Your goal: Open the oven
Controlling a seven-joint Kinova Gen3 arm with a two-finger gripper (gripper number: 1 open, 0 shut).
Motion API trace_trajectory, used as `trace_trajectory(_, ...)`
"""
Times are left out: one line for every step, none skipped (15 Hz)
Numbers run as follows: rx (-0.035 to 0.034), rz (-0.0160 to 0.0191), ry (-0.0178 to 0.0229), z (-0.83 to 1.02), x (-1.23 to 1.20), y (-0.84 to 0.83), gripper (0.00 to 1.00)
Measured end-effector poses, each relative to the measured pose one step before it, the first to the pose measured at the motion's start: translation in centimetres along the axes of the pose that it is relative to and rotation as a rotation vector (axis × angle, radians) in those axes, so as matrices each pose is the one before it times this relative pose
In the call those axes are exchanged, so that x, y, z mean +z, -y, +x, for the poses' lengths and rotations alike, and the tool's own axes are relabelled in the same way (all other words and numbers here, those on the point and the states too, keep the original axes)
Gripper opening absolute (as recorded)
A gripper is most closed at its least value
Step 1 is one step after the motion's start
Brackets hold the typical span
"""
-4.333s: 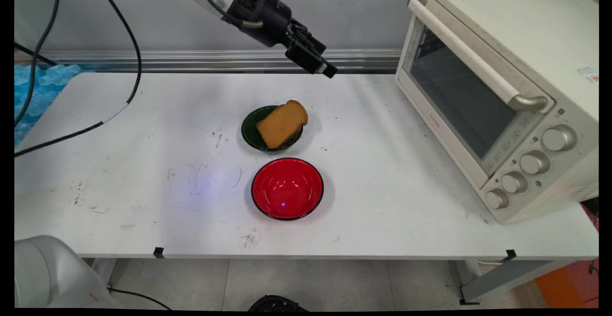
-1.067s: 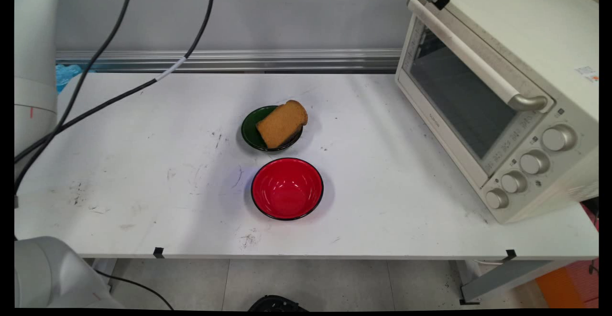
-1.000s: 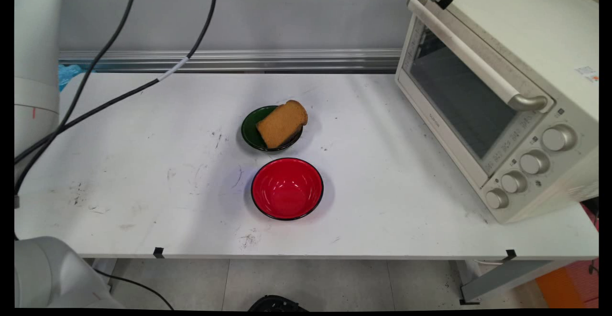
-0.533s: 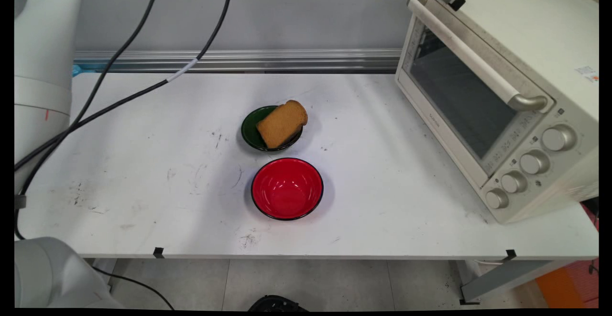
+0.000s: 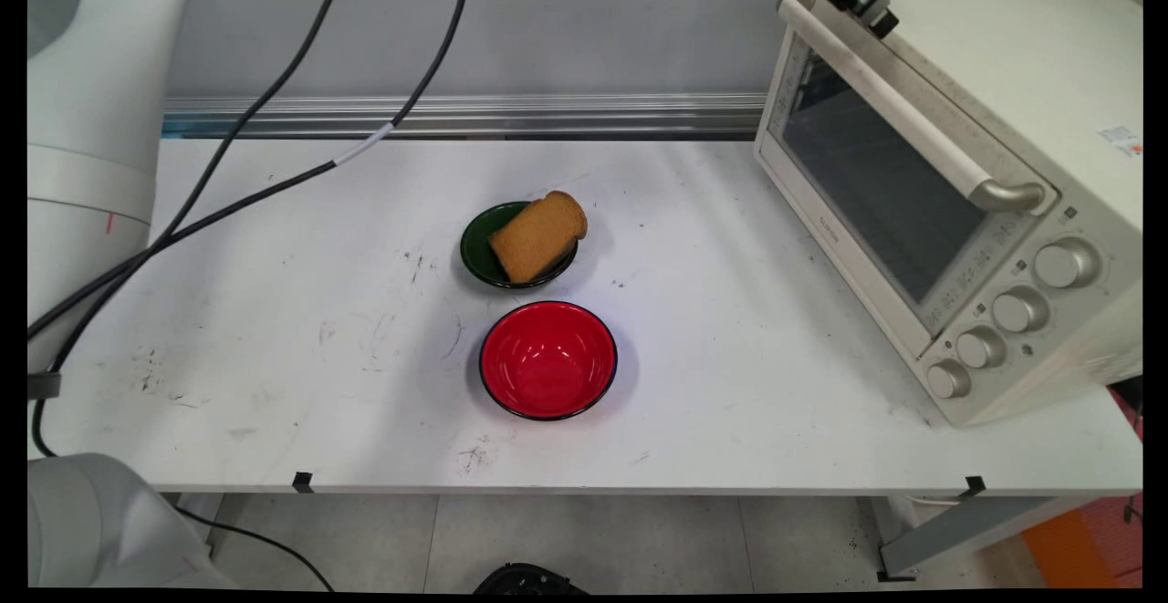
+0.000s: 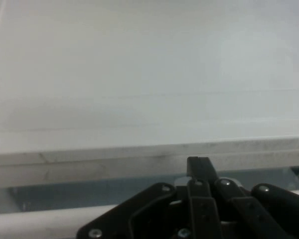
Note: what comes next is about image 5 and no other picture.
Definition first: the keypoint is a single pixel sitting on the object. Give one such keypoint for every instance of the oven warning sticker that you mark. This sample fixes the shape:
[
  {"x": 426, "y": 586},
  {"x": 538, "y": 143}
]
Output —
[{"x": 1121, "y": 141}]

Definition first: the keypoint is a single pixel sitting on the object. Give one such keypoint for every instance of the white table leg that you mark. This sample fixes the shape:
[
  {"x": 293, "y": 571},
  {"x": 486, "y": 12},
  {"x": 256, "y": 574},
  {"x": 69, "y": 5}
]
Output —
[{"x": 203, "y": 516}]

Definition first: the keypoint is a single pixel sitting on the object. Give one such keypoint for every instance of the grey table brace bar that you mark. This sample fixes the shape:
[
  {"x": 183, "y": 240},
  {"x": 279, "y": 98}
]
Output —
[{"x": 967, "y": 535}]

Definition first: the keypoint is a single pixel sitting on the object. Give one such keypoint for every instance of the smallest silver oven knob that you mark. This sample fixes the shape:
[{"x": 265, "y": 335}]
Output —
[{"x": 948, "y": 379}]

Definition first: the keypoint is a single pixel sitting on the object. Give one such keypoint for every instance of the brown toast slice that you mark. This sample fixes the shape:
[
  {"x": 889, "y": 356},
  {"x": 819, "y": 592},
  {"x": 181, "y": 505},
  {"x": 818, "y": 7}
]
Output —
[{"x": 537, "y": 238}]

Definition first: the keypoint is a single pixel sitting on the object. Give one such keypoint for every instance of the black round floor object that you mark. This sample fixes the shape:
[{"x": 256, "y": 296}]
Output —
[{"x": 529, "y": 578}]

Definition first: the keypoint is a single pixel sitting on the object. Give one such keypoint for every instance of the aluminium rail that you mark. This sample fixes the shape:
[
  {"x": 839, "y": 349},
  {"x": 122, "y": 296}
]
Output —
[{"x": 456, "y": 117}]

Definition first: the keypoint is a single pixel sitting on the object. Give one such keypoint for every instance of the cream toaster oven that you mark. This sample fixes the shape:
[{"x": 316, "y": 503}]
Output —
[{"x": 1004, "y": 56}]

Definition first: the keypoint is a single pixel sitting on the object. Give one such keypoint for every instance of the orange box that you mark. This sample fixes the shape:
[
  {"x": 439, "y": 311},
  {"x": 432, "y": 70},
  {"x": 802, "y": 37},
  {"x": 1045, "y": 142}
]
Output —
[{"x": 1086, "y": 548}]

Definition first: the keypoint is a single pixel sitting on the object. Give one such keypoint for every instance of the red bowl with black rim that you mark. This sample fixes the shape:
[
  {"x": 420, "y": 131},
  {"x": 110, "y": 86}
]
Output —
[{"x": 547, "y": 361}]

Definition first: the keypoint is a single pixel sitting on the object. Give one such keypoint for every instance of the dark green bowl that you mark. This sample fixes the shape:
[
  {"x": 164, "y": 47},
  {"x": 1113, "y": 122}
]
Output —
[{"x": 476, "y": 252}]

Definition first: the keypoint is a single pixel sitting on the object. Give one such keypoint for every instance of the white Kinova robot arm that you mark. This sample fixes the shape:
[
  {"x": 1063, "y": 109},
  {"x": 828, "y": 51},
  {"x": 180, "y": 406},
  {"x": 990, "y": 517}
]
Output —
[{"x": 91, "y": 129}]

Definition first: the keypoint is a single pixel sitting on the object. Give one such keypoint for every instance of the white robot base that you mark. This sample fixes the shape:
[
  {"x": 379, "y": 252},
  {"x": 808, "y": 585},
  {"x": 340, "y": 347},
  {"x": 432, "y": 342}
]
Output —
[{"x": 91, "y": 525}]

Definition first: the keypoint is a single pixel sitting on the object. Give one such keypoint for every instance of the largest silver oven knob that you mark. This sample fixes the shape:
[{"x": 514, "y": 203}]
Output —
[{"x": 1066, "y": 264}]

